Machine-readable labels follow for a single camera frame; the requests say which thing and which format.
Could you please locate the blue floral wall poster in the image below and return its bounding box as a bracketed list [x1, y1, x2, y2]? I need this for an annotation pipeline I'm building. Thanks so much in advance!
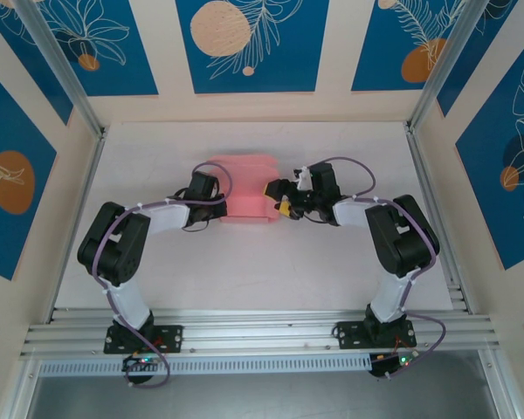
[0, 60, 58, 280]
[456, 41, 524, 271]
[351, 0, 466, 93]
[436, 0, 524, 117]
[32, 0, 159, 98]
[0, 0, 73, 126]

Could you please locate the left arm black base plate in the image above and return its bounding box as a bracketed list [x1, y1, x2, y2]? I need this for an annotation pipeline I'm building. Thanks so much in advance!
[103, 325, 184, 354]

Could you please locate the aluminium mounting rail beam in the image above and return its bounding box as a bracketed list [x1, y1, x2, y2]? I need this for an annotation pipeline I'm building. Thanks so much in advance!
[19, 307, 506, 361]

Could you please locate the blue poster with beige circle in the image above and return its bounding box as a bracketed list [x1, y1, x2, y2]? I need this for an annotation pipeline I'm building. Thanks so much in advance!
[176, 0, 331, 95]

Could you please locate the pink paper box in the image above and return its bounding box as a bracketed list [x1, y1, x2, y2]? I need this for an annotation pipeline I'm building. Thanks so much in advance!
[220, 153, 280, 226]

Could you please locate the aluminium frame post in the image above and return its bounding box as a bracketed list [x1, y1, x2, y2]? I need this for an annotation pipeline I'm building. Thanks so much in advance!
[408, 0, 499, 132]
[12, 0, 106, 136]

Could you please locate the grey metal sheet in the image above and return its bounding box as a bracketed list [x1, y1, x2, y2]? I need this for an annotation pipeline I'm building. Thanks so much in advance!
[25, 351, 503, 419]

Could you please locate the white slotted cable duct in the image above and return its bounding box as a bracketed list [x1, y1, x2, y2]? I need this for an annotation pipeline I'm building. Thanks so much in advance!
[38, 354, 375, 376]

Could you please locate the aluminium table side rail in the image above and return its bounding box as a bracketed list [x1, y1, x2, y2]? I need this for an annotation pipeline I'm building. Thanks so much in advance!
[401, 121, 472, 315]
[47, 126, 108, 324]

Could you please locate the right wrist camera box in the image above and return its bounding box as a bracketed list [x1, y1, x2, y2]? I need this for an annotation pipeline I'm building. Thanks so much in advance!
[293, 165, 311, 192]

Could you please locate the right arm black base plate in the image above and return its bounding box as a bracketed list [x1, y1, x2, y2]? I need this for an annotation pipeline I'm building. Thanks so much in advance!
[334, 320, 418, 350]

